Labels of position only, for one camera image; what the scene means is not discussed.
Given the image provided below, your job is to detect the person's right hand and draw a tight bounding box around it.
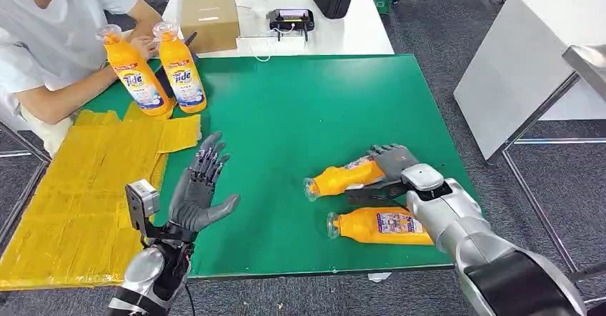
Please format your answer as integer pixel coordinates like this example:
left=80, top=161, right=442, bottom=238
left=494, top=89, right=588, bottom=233
left=130, top=35, right=159, bottom=62

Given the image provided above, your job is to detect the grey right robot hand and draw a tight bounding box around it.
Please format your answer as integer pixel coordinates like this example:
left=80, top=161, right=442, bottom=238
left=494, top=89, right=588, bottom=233
left=367, top=144, right=420, bottom=182

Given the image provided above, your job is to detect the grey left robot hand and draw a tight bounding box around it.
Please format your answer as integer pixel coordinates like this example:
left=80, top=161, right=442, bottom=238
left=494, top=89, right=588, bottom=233
left=165, top=132, right=242, bottom=245

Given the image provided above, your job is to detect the orange detergent bottle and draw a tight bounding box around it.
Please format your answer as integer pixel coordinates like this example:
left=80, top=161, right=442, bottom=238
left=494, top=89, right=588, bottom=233
left=326, top=207, right=434, bottom=247
left=152, top=20, right=208, bottom=114
left=304, top=156, right=387, bottom=202
left=96, top=24, right=173, bottom=118

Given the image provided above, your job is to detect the blue tablet case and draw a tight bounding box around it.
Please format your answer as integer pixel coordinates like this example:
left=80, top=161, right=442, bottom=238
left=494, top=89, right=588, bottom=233
left=155, top=31, right=200, bottom=98

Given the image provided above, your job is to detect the cardboard box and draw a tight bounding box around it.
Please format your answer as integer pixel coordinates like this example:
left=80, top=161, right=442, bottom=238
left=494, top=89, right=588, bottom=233
left=179, top=0, right=242, bottom=55

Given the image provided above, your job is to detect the person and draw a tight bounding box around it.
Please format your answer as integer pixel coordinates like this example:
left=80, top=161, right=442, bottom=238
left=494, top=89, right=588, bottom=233
left=0, top=0, right=165, bottom=159

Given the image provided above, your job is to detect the green table mat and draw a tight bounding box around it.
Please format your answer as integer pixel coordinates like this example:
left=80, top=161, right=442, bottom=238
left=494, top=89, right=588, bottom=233
left=82, top=54, right=484, bottom=281

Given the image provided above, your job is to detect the yellow sheet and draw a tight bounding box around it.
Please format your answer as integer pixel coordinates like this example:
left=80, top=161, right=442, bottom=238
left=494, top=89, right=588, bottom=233
left=0, top=103, right=203, bottom=292

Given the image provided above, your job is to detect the small white table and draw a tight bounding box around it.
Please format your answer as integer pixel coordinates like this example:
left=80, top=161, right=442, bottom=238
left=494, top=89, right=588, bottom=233
left=161, top=0, right=395, bottom=59

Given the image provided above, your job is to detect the black handheld controller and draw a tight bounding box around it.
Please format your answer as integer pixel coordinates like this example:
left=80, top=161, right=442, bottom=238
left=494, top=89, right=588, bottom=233
left=266, top=9, right=317, bottom=43

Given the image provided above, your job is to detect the large white table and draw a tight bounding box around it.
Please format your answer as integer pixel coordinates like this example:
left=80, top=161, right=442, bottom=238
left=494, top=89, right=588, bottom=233
left=452, top=0, right=606, bottom=162

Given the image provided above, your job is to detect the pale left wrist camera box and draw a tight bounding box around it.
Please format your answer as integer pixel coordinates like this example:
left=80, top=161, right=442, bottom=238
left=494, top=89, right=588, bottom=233
left=124, top=179, right=162, bottom=232

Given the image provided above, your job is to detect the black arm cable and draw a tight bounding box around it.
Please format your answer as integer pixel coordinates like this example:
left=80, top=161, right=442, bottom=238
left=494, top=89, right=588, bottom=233
left=183, top=282, right=197, bottom=316

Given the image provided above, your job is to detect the white cable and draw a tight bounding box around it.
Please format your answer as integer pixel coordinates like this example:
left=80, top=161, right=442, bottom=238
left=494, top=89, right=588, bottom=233
left=234, top=0, right=285, bottom=63

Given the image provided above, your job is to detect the metal table frame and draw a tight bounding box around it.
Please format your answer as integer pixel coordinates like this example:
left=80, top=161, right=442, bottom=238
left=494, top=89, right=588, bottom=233
left=486, top=73, right=606, bottom=282

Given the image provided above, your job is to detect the grey metal frame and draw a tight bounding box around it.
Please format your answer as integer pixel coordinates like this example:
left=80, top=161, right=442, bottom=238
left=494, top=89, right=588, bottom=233
left=0, top=123, right=51, bottom=245

